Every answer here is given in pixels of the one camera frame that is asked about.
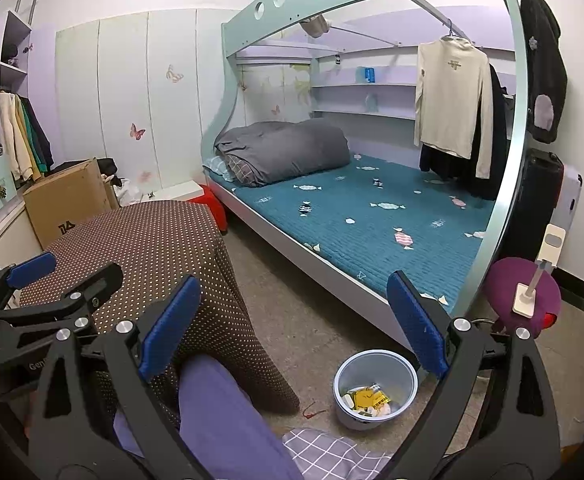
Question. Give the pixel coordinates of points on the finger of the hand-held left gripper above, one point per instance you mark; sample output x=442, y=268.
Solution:
x=99, y=280
x=32, y=269

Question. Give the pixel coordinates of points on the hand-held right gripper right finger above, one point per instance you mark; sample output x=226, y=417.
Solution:
x=415, y=321

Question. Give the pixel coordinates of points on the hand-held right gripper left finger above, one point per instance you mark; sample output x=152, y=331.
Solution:
x=169, y=331

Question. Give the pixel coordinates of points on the light blue plastic bin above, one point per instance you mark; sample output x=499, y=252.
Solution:
x=402, y=375

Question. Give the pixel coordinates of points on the yellow plastic bag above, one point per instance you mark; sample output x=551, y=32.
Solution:
x=369, y=400

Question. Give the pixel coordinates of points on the white tissue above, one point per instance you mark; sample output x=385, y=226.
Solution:
x=386, y=410

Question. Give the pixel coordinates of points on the person's left hand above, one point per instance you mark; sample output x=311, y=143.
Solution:
x=33, y=411

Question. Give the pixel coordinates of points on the brown dotted tablecloth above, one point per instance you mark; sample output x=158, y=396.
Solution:
x=147, y=250

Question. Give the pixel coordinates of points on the cardboard box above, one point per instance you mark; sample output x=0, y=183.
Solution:
x=67, y=200

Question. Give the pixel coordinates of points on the teal quilted mattress cover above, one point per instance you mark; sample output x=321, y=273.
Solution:
x=372, y=240

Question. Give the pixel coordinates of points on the purple swivel stool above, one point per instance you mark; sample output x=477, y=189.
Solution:
x=502, y=285

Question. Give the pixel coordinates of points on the white plastic bag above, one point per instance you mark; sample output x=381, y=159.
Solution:
x=129, y=191

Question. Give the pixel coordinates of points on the person's leg in purple trousers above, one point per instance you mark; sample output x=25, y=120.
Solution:
x=222, y=410

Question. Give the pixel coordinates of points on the white phone stand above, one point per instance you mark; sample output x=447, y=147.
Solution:
x=524, y=305

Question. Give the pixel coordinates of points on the black clothing heap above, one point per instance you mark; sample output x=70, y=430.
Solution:
x=104, y=167

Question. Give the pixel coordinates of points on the white board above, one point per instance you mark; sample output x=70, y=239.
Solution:
x=172, y=192

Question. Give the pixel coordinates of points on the red plastic stool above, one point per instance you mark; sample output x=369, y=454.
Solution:
x=214, y=205

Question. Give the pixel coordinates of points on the green hanging garment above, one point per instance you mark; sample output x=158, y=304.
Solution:
x=33, y=132

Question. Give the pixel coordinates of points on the cream hanging coat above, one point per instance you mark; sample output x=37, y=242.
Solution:
x=9, y=130

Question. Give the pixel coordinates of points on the grey checked cloth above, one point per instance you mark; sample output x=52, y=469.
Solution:
x=332, y=452

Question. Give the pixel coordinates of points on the plaid pillow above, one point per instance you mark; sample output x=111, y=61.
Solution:
x=217, y=167

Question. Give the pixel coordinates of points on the black suitcase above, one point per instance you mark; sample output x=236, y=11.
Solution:
x=532, y=200

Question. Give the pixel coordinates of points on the grey rolled duvet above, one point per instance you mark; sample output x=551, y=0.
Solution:
x=287, y=152

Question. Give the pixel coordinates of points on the dark hanging clothes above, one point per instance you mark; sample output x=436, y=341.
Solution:
x=497, y=125

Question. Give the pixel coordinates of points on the cream hanging sweater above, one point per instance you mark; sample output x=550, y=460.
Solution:
x=452, y=100

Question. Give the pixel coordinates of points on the bed with teal mattress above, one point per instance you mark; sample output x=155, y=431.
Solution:
x=514, y=110

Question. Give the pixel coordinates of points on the small blue box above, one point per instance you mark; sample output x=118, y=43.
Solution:
x=368, y=75

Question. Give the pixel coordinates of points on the black fleece jacket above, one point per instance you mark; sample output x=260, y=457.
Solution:
x=544, y=60

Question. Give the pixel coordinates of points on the pink butterfly wall sticker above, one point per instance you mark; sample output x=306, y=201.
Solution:
x=137, y=131

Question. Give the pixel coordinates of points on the pale butterfly wall sticker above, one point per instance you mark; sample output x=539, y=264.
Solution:
x=174, y=74

